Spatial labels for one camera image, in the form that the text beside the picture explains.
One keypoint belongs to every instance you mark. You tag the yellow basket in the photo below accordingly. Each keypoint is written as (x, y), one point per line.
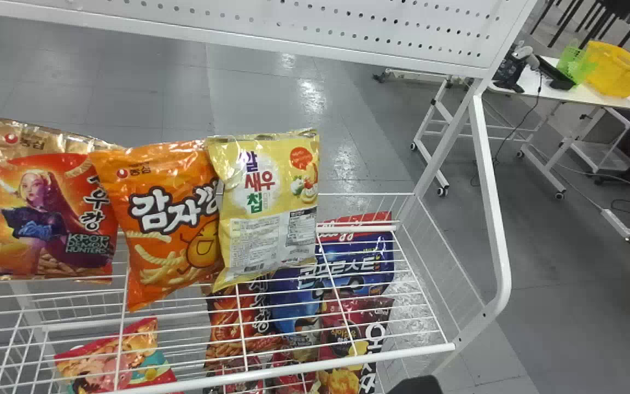
(618, 68)

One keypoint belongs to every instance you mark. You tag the dark red snack packet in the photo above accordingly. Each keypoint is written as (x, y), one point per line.
(356, 334)

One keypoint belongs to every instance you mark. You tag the green basket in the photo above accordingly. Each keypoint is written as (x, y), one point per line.
(576, 64)

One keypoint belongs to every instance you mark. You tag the yellow snack packet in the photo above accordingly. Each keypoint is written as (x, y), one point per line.
(263, 219)

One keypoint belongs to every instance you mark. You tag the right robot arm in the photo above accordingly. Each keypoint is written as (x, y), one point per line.
(414, 385)

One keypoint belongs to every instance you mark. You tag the white side table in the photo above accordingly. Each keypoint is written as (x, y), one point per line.
(583, 96)

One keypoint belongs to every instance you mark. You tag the hand scanner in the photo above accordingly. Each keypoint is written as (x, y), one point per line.
(525, 54)

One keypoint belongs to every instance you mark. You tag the white power strip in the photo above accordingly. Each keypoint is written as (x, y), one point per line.
(616, 223)

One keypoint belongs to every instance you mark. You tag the red gold snack packet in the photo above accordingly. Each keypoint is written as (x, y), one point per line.
(47, 219)

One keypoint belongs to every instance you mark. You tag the black stand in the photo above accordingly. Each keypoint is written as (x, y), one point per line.
(509, 74)

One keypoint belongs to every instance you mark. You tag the orange snack packet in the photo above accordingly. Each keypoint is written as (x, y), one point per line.
(162, 219)

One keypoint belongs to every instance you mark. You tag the pink snack packet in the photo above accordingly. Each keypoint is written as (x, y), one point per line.
(112, 361)

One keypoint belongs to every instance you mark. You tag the blue cereal bag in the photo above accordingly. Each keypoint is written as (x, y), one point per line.
(348, 262)

